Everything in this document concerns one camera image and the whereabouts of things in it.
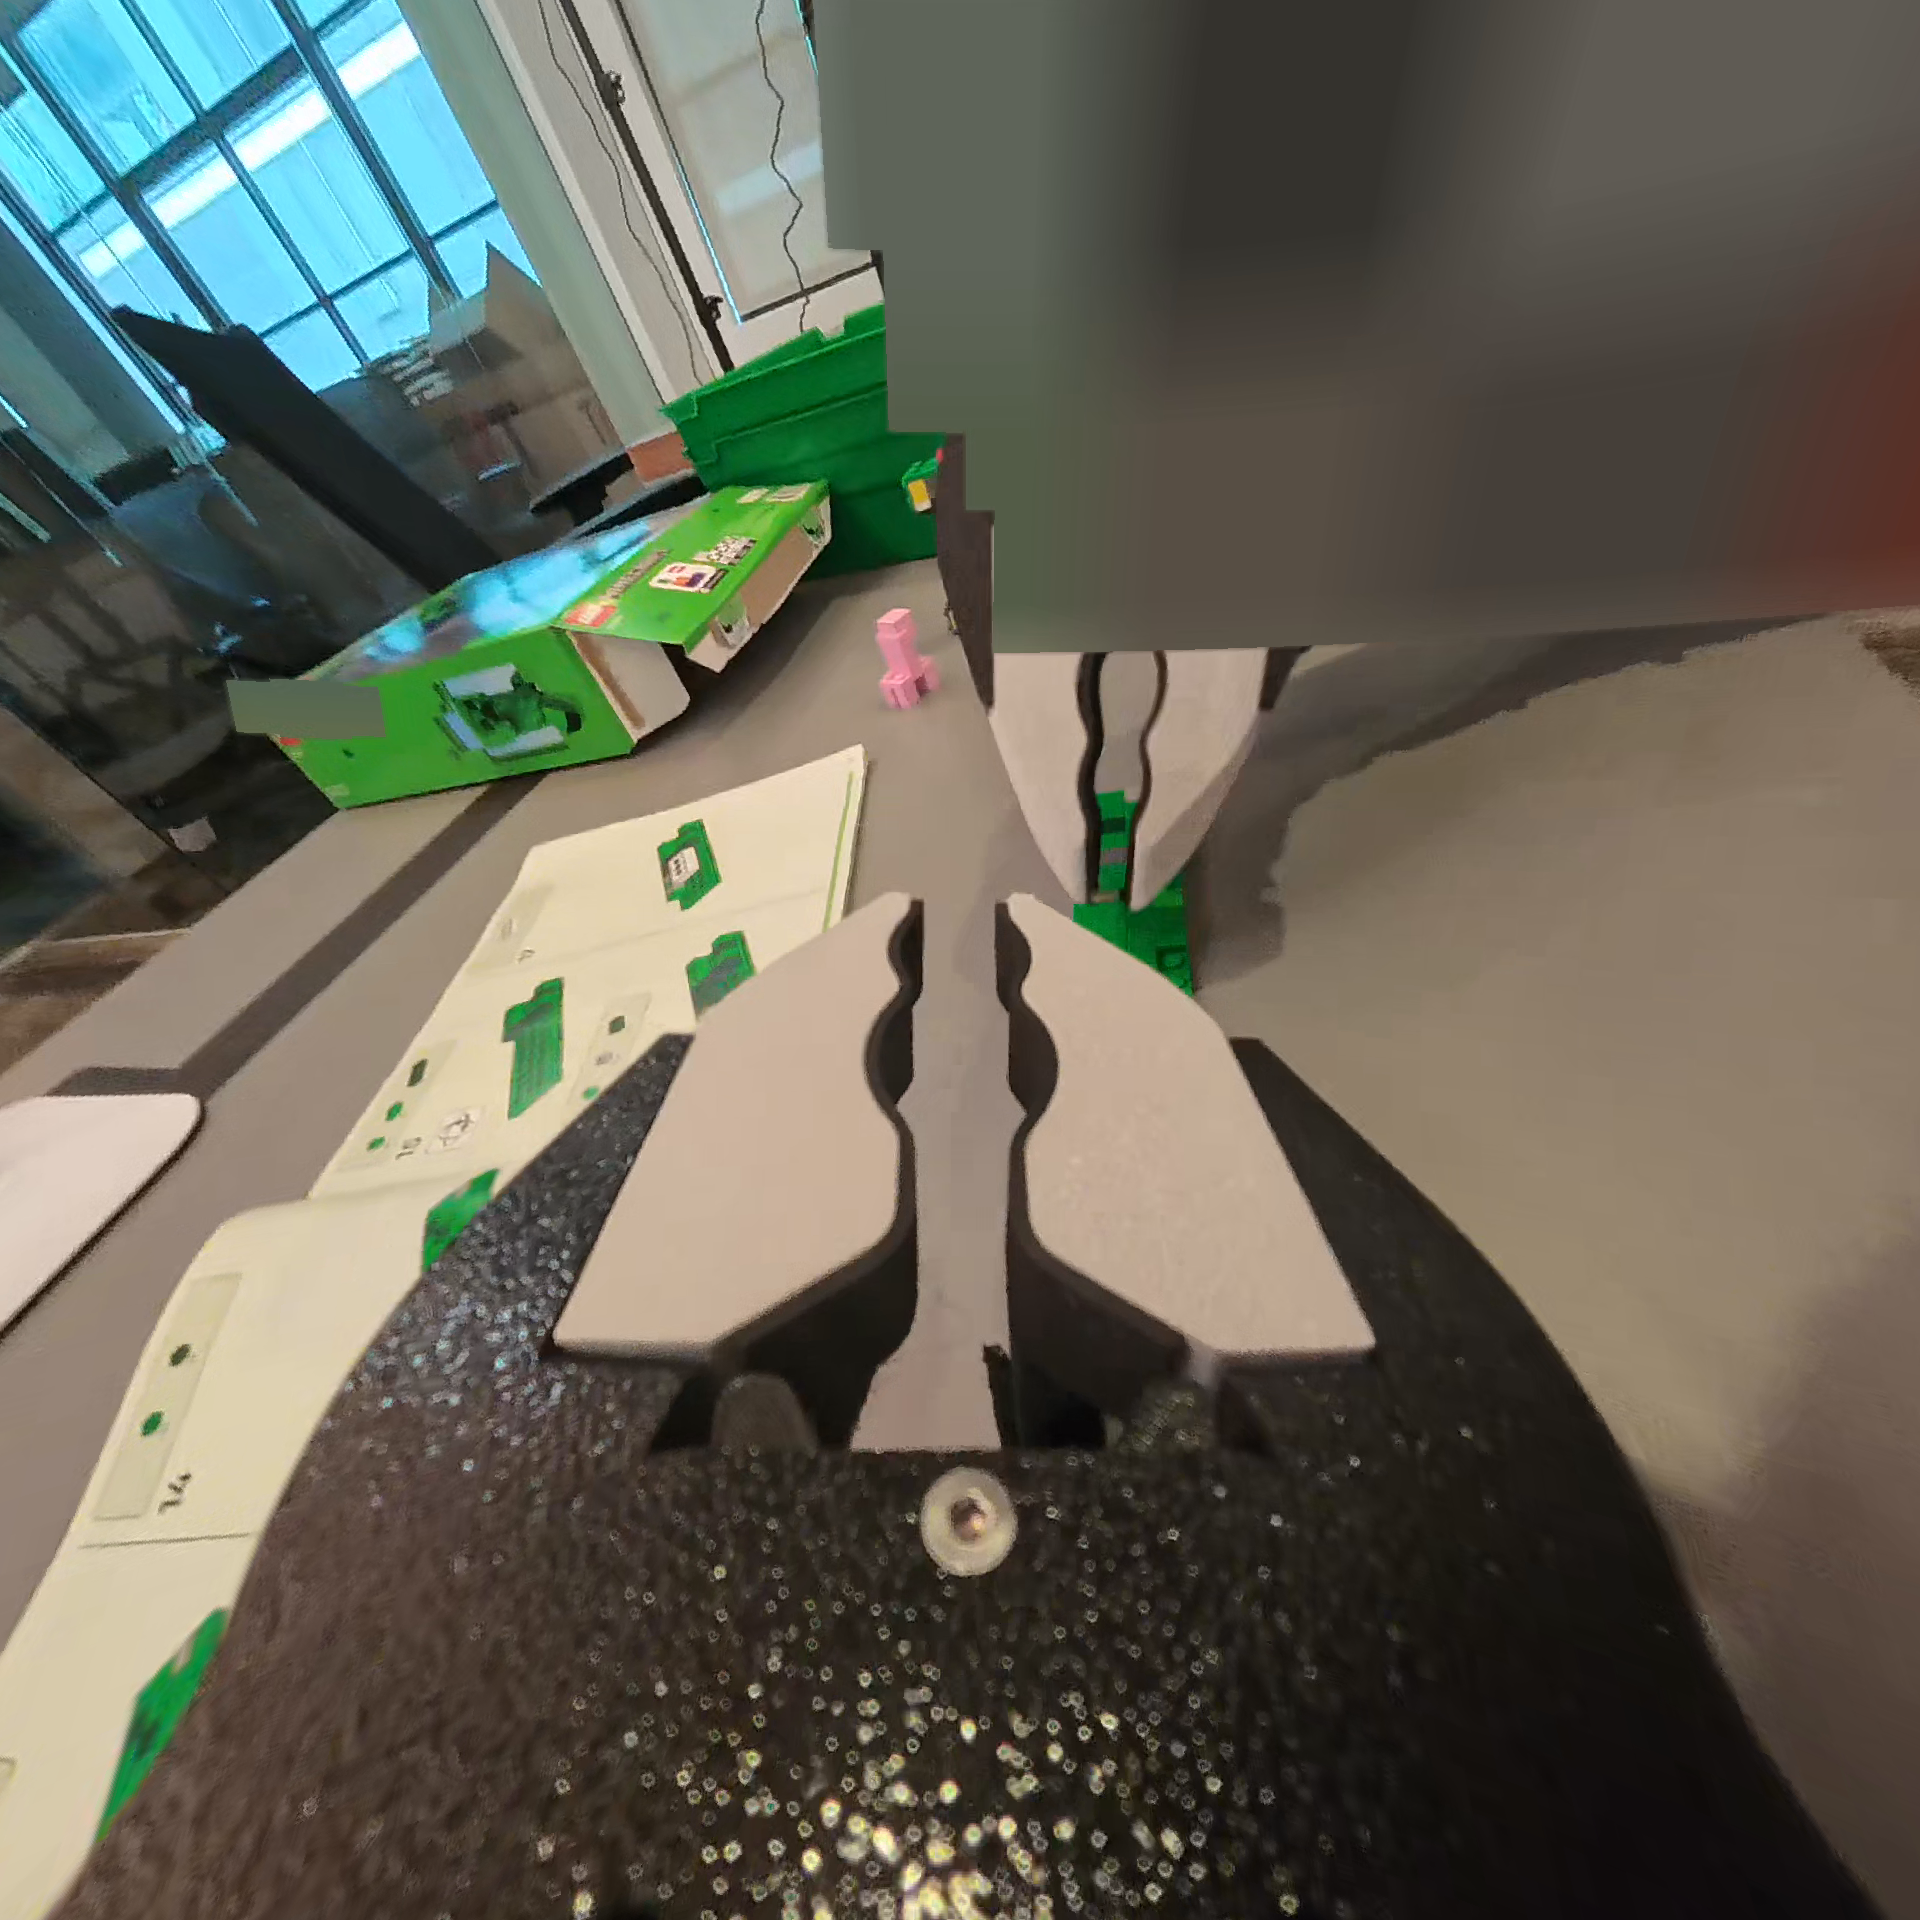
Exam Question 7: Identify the green plastic crate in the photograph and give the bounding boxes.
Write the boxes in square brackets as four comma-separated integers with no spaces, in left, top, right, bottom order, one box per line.
[661,299,951,579]

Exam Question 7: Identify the black stand pole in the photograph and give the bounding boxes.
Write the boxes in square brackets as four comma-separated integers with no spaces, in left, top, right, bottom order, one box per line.
[561,0,741,377]

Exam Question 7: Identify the open instruction booklet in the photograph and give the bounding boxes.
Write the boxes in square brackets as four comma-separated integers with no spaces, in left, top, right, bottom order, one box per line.
[0,746,872,1920]

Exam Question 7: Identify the large window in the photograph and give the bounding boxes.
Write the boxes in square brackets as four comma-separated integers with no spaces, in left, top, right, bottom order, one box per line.
[0,0,518,393]

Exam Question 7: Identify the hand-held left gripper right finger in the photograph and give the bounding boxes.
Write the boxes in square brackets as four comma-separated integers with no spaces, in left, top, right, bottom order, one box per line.
[993,892,1381,1451]

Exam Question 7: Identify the grey desk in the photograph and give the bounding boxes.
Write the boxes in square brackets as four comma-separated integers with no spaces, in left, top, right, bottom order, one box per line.
[0,516,1920,1920]

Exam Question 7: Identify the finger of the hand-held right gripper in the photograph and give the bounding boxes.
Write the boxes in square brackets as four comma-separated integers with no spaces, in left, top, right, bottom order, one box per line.
[986,651,1106,903]
[1125,648,1278,914]

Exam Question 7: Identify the black flat panel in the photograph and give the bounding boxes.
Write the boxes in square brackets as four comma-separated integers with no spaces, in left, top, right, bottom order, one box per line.
[112,305,505,579]

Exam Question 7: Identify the cardboard box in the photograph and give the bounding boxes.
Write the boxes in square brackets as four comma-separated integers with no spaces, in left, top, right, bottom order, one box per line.
[423,246,629,520]

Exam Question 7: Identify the green brick plate assembly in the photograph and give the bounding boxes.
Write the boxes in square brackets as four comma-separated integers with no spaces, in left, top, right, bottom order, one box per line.
[1071,787,1202,999]

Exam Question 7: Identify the green toy set box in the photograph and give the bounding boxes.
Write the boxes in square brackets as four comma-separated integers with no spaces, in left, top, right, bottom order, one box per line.
[223,481,835,811]

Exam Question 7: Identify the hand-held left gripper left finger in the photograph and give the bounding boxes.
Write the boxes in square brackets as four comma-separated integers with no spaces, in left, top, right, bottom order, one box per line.
[549,892,928,1451]

